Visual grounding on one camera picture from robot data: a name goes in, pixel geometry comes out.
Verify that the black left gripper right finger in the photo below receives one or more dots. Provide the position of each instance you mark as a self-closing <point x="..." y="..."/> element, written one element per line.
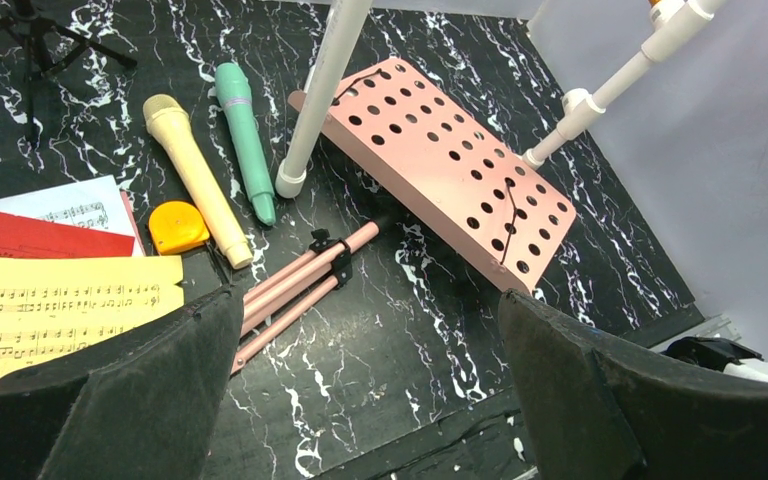
<point x="600" y="407"/>

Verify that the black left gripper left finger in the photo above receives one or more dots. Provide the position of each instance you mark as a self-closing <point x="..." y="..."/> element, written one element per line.
<point x="141" y="405"/>

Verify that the yellow sheet music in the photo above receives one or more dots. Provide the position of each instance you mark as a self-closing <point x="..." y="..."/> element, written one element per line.
<point x="53" y="307"/>

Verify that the red folder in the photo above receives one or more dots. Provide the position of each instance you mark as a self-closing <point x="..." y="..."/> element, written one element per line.
<point x="30" y="238"/>

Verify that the pink music stand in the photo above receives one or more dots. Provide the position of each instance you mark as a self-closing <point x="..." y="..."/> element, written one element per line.
<point x="486" y="202"/>

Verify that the black tripod shock mount stand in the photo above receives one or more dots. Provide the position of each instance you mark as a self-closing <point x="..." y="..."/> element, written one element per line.
<point x="29" y="29"/>

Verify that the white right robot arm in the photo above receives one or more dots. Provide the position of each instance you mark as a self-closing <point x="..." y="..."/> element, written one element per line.
<point x="720" y="354"/>

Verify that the orange tape measure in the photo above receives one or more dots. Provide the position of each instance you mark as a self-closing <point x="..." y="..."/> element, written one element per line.
<point x="176" y="227"/>

